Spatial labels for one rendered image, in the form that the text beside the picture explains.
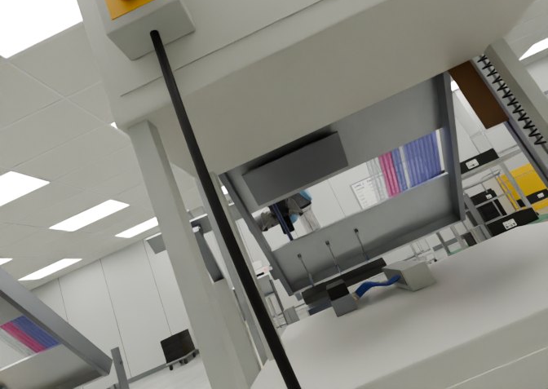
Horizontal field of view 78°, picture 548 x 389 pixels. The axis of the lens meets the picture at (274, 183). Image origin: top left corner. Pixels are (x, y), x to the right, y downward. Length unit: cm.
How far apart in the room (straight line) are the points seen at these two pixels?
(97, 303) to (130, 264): 121
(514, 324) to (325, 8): 41
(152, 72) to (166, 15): 8
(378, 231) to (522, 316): 90
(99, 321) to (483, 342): 951
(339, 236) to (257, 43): 88
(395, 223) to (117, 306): 858
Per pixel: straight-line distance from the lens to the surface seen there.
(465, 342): 41
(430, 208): 134
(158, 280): 890
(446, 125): 116
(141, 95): 49
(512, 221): 359
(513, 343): 42
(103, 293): 964
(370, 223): 125
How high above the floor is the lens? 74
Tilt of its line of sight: 15 degrees up
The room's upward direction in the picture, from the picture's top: 24 degrees counter-clockwise
